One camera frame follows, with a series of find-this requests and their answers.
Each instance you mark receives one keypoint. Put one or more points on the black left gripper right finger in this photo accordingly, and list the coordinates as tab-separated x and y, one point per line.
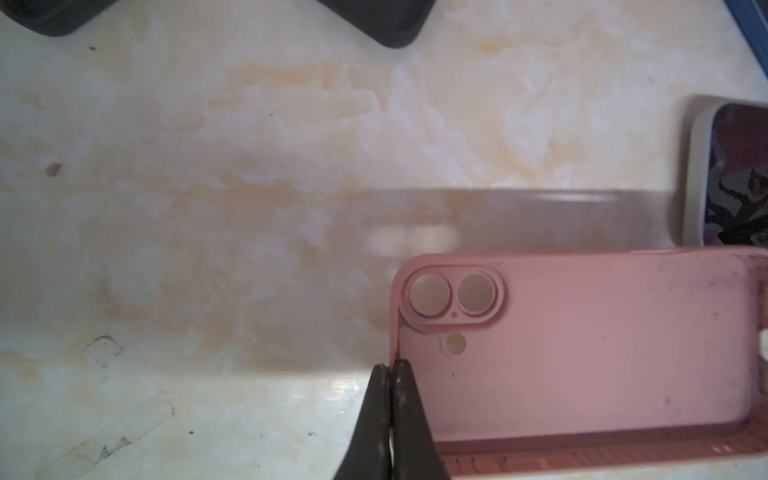
414	453

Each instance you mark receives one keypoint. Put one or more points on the pink phone case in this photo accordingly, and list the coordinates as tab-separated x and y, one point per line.
549	361

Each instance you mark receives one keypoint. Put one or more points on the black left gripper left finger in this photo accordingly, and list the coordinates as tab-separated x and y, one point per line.
368	455

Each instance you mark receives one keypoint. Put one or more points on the black phone case left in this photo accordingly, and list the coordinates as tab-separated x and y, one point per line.
53	18

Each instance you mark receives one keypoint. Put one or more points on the black smartphone with silver frame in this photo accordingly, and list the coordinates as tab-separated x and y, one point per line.
726	176

